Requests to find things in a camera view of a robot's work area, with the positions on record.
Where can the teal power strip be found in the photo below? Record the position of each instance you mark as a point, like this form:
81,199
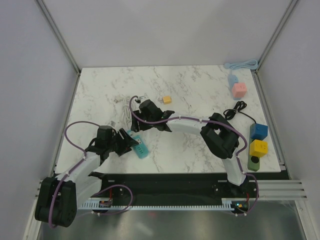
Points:
141,149

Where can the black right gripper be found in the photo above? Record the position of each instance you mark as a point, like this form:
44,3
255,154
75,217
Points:
135,126

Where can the green power strip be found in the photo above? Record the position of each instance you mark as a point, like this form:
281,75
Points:
253,163

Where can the pink cube socket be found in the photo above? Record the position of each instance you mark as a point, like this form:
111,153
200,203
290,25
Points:
239,90

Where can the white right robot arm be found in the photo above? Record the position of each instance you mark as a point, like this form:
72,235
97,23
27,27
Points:
220,137

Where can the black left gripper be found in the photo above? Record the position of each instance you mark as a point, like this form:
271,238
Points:
126,143

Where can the blue cube socket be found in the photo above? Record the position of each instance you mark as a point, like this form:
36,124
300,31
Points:
258,131

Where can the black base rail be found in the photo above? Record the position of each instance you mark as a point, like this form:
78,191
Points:
171,189

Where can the yellow plug adapter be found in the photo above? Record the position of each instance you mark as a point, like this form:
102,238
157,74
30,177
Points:
166,100

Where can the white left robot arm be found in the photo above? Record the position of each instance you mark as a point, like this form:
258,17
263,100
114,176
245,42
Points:
60,196

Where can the yellow cube socket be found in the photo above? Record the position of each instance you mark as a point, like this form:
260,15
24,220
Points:
258,148

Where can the white cable duct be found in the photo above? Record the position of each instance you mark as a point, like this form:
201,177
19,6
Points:
101,204

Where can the light blue power strip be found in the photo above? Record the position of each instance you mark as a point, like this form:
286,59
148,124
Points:
232,79

